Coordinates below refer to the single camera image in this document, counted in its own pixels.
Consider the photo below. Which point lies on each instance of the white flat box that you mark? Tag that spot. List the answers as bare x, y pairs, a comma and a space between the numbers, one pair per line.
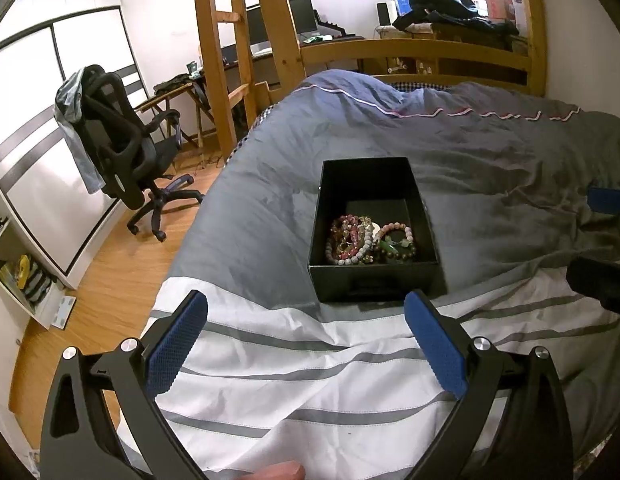
63, 311

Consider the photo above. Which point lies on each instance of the black office chair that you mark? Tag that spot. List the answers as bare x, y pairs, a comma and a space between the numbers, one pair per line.
124, 145

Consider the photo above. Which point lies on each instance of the person's left hand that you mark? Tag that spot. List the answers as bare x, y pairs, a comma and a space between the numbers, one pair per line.
280, 471

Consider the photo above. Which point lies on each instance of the green jade bangle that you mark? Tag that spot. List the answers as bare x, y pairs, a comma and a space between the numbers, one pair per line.
391, 247

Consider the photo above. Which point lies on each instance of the pink bag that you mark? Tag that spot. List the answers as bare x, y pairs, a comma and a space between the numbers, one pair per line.
495, 2

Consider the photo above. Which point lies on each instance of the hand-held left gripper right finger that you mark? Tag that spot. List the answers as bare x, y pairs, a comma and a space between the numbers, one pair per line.
437, 345

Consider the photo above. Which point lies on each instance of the black jewelry box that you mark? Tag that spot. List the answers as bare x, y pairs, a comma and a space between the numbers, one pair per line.
380, 285

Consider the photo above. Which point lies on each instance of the grey-blue duvet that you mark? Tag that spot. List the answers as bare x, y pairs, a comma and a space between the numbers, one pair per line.
490, 160

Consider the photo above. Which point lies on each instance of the wooden desk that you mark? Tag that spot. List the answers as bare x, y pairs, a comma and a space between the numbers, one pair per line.
465, 42

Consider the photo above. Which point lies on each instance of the wooden loft bed frame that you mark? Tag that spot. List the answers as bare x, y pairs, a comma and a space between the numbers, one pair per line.
224, 60

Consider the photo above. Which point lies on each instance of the black computer monitor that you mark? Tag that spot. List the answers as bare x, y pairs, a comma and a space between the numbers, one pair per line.
302, 12

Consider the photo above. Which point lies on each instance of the white grey-striped bed sheet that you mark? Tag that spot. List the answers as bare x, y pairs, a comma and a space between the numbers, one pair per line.
300, 385

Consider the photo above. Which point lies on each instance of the black speaker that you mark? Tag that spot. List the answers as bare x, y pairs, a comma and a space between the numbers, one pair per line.
383, 14

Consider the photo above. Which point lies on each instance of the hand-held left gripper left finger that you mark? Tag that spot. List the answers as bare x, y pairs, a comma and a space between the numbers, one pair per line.
177, 340

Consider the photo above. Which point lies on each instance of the white sliding wardrobe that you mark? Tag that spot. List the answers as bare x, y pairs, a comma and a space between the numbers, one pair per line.
29, 125

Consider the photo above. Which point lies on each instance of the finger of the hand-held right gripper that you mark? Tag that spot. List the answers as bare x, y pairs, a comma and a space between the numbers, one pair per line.
600, 282
610, 201

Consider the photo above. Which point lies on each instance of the blue-grey garment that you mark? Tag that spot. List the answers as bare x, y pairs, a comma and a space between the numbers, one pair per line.
77, 120

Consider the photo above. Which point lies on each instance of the pile of dark clothes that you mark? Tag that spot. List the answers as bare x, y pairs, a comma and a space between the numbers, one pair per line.
450, 12

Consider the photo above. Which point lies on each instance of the white bookshelf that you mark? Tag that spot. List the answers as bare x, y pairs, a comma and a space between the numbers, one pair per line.
19, 275

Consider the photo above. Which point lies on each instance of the wooden folding table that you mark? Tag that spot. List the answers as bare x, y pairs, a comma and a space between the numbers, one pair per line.
164, 100

